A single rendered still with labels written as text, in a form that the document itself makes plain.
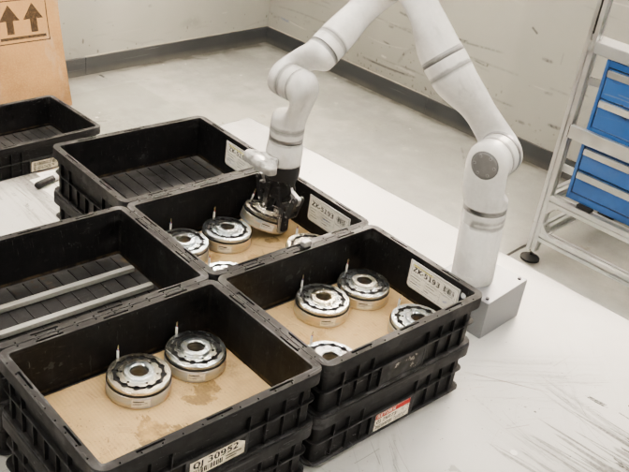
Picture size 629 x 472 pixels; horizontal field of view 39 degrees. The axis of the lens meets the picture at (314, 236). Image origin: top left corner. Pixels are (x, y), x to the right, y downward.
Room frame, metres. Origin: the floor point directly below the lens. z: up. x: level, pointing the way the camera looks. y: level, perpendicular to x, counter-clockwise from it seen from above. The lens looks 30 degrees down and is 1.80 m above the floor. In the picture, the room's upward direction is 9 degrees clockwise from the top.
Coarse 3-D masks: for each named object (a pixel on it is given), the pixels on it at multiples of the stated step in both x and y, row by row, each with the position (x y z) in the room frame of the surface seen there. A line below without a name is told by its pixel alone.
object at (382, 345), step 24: (336, 240) 1.51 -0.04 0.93; (264, 264) 1.38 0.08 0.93; (432, 264) 1.47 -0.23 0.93; (264, 312) 1.23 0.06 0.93; (456, 312) 1.34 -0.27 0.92; (288, 336) 1.18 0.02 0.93; (384, 336) 1.22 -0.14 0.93; (408, 336) 1.25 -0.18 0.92; (336, 360) 1.14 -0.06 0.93; (360, 360) 1.16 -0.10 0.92
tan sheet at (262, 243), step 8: (248, 224) 1.70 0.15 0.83; (288, 224) 1.72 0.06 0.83; (296, 224) 1.73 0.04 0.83; (256, 232) 1.67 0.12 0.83; (264, 232) 1.67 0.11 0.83; (288, 232) 1.69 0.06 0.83; (304, 232) 1.70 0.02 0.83; (256, 240) 1.64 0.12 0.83; (264, 240) 1.64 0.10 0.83; (272, 240) 1.65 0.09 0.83; (280, 240) 1.65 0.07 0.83; (248, 248) 1.60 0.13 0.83; (256, 248) 1.60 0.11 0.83; (264, 248) 1.61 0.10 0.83; (272, 248) 1.61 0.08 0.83; (280, 248) 1.62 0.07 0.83; (216, 256) 1.55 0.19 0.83; (224, 256) 1.55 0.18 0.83; (232, 256) 1.56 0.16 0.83; (240, 256) 1.56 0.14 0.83; (248, 256) 1.57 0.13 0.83; (256, 256) 1.57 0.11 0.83
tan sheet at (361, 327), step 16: (288, 304) 1.41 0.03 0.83; (400, 304) 1.47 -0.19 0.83; (288, 320) 1.36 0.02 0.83; (352, 320) 1.39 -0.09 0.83; (368, 320) 1.40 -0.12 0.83; (384, 320) 1.41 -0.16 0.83; (304, 336) 1.32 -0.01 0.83; (320, 336) 1.33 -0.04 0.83; (336, 336) 1.34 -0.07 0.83; (352, 336) 1.34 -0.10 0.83; (368, 336) 1.35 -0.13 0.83
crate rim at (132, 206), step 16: (240, 176) 1.72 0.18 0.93; (176, 192) 1.61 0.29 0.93; (192, 192) 1.63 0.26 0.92; (320, 192) 1.70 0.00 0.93; (128, 208) 1.51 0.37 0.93; (368, 224) 1.60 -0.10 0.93; (176, 240) 1.42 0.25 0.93; (320, 240) 1.50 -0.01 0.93; (192, 256) 1.38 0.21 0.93; (272, 256) 1.42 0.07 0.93; (208, 272) 1.33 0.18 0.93; (224, 272) 1.34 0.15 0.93
